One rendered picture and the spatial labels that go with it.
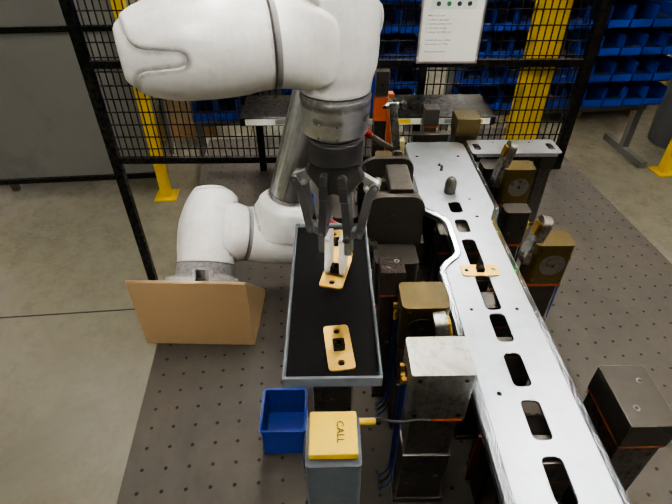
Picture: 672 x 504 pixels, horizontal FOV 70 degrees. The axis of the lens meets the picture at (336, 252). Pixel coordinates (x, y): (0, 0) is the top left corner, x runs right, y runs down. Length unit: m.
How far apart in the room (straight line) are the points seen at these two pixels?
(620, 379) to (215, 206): 0.98
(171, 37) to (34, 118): 2.90
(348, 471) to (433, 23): 1.58
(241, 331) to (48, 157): 2.43
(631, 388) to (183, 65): 0.83
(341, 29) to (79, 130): 2.88
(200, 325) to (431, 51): 1.26
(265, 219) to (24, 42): 2.20
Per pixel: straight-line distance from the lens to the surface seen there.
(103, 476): 2.09
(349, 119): 0.61
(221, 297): 1.24
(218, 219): 1.32
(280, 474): 1.14
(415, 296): 0.92
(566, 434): 0.91
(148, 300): 1.31
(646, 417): 0.95
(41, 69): 3.28
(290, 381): 0.69
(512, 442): 0.87
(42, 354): 2.58
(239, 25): 0.55
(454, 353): 0.80
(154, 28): 0.56
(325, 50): 0.56
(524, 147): 1.72
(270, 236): 1.33
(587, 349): 1.48
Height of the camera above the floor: 1.71
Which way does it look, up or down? 38 degrees down
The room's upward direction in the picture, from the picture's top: straight up
